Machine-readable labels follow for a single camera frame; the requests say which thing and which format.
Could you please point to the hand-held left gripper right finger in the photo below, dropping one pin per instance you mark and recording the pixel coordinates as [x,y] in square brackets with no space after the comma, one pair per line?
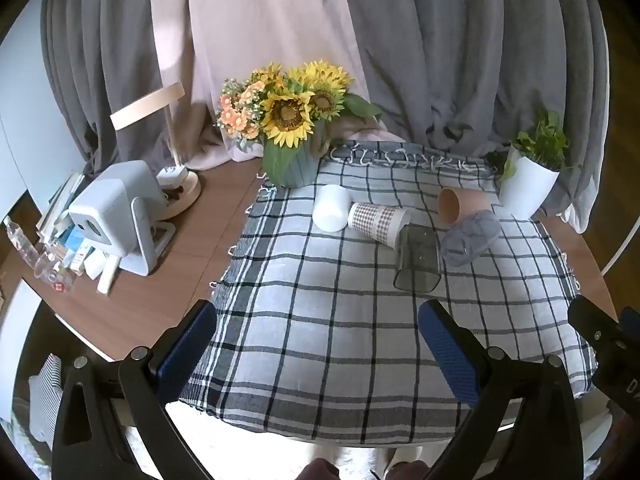
[450,355]

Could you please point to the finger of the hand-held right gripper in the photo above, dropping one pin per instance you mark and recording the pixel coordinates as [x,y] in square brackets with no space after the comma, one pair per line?
[592,322]

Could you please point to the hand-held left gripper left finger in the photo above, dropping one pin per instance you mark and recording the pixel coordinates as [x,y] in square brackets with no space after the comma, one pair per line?
[186,347]

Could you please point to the transparent grey cup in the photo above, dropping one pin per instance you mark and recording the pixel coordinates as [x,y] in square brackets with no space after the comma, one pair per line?
[417,260]

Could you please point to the crinkled blue-grey cup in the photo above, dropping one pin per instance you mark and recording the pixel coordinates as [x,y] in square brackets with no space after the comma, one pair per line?
[470,240]

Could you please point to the checkered paper cup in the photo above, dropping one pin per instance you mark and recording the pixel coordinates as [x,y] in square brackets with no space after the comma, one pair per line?
[375,220]

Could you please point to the peach cup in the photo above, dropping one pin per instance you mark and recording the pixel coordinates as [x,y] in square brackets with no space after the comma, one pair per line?
[472,201]

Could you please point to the white cup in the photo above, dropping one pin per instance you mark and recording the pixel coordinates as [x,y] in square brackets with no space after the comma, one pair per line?
[330,208]

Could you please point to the white curved tube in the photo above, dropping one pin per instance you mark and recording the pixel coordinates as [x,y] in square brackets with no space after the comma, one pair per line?
[622,252]

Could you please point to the white remote control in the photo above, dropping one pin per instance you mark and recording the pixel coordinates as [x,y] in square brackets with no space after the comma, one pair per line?
[107,275]

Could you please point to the person's right leg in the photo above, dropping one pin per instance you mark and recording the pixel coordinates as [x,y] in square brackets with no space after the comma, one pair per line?
[406,471]

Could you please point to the person's leg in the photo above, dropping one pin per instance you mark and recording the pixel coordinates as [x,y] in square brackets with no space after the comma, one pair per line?
[320,471]
[406,471]

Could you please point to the plaid tablecloth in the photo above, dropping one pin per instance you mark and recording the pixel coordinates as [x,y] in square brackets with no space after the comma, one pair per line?
[325,320]

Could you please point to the white fluffy rug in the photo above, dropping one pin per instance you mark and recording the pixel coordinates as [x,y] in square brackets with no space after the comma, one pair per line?
[280,455]

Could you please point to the striped cushion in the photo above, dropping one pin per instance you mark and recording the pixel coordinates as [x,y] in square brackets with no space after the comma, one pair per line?
[45,395]

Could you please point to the blue box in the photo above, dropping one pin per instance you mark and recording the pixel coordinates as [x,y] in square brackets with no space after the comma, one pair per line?
[77,245]

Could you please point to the white plant pot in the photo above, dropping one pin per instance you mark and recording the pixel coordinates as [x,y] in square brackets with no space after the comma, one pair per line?
[525,185]

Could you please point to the white projector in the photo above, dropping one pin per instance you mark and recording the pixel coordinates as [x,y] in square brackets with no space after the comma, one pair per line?
[115,200]

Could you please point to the white power adapter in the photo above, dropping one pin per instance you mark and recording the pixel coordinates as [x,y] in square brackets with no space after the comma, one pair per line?
[172,176]

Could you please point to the person's left leg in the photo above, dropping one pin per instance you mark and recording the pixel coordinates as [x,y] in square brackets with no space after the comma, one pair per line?
[320,471]

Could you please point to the green leafy plant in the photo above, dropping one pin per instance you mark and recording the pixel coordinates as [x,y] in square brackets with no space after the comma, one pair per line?
[545,145]

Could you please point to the clear plastic bottle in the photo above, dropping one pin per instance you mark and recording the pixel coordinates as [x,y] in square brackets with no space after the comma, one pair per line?
[22,245]

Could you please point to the teal ribbed vase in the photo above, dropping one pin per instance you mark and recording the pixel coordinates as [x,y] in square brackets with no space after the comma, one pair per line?
[306,165]

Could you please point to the wooden desk lamp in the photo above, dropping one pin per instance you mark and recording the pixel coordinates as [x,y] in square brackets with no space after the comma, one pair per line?
[147,105]

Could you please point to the sunflower bouquet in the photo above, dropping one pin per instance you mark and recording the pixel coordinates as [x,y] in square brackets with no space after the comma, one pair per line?
[287,110]

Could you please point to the grey curtain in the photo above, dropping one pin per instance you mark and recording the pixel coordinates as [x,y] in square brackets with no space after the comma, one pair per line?
[475,50]
[100,60]

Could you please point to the pink curtain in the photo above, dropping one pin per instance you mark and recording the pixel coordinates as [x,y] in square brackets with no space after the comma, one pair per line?
[250,25]

